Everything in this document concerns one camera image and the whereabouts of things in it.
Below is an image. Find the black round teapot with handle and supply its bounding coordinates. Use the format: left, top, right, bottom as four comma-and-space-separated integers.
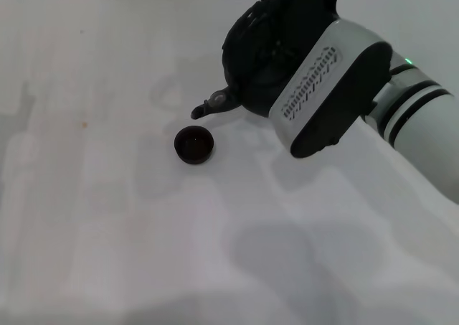
189, 0, 313, 122

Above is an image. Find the small dark brown teacup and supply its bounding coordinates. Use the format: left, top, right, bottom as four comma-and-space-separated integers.
174, 125, 215, 166

